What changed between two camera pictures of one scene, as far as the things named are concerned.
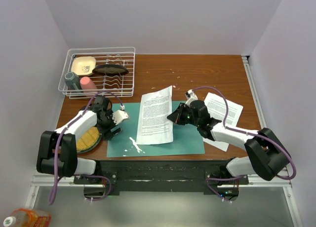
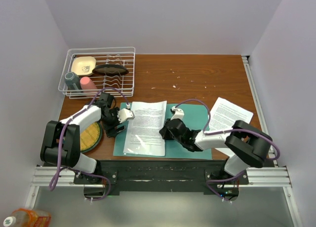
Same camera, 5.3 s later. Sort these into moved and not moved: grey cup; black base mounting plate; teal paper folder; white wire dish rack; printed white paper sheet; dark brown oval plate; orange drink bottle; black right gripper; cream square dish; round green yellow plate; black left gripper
Moved: printed white paper sheet; black left gripper; black right gripper; teal paper folder
Not moved: black base mounting plate; grey cup; cream square dish; dark brown oval plate; round green yellow plate; orange drink bottle; white wire dish rack
